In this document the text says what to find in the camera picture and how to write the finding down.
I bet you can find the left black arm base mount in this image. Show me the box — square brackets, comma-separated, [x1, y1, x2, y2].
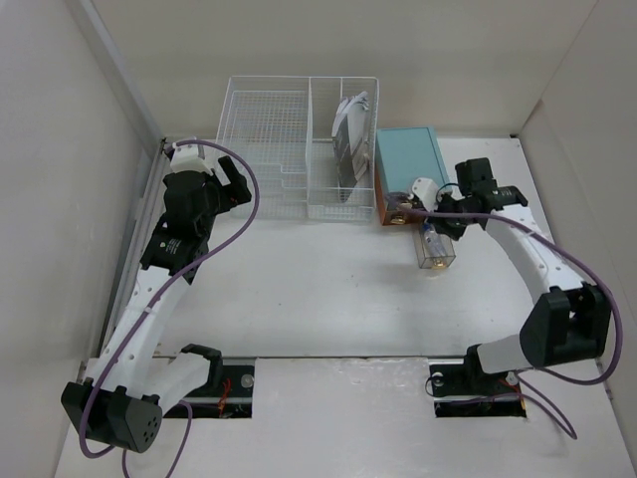
[181, 344, 256, 419]

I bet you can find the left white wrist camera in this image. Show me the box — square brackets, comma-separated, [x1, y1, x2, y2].
[170, 142, 213, 175]

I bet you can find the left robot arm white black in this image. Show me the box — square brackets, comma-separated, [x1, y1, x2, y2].
[61, 151, 260, 458]

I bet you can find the teal orange drawer box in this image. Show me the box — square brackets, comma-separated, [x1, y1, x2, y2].
[374, 126, 450, 226]

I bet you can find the grey white manual booklet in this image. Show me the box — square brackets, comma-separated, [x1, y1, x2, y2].
[331, 91, 370, 203]

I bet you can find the aluminium rail frame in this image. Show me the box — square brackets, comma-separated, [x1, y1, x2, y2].
[95, 137, 169, 355]

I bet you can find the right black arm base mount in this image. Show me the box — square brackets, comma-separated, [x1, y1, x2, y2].
[427, 346, 527, 418]

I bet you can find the white wire desk organizer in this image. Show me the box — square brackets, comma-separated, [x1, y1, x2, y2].
[217, 76, 379, 223]

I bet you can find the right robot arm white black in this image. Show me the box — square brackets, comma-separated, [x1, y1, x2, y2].
[433, 157, 611, 392]

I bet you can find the clear bottle blue cap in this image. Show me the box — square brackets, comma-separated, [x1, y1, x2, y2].
[422, 223, 446, 259]

